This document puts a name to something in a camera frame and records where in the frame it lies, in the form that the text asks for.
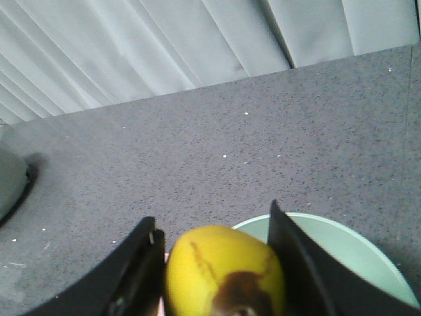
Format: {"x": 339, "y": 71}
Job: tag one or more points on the green bowl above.
{"x": 357, "y": 253}

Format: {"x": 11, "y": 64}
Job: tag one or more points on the yellow banana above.
{"x": 217, "y": 270}

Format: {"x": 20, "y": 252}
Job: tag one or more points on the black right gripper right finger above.
{"x": 318, "y": 284}

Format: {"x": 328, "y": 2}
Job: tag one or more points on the pink plate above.
{"x": 161, "y": 308}

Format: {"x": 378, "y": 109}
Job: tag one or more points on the grey curtain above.
{"x": 60, "y": 57}

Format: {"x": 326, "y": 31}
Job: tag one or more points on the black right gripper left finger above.
{"x": 127, "y": 282}

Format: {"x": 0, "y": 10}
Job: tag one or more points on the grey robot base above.
{"x": 14, "y": 176}

